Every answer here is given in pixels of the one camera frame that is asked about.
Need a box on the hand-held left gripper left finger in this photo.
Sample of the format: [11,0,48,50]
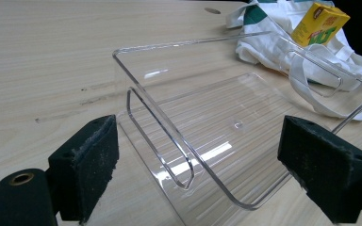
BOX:
[47,114,121,225]

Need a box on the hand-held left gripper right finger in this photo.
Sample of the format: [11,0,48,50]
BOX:
[277,115,362,224]

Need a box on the clear plastic storage bin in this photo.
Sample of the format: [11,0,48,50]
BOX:
[112,30,362,226]

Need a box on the yellow drink carton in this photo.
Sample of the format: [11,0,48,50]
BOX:
[290,2,352,48]

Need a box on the white and green cloth bag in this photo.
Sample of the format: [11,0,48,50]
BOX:
[225,0,362,122]

